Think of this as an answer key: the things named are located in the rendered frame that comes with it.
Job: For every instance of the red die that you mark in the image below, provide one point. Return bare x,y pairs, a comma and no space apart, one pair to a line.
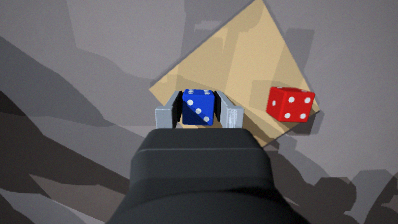
289,104

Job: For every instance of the beige flat mat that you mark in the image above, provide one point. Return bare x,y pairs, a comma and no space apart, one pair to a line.
244,59

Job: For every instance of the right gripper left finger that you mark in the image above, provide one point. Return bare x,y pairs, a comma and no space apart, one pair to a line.
168,115

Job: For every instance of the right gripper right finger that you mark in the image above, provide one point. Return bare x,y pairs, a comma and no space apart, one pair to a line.
229,115

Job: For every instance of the blue die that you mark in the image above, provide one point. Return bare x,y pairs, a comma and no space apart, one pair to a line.
198,107

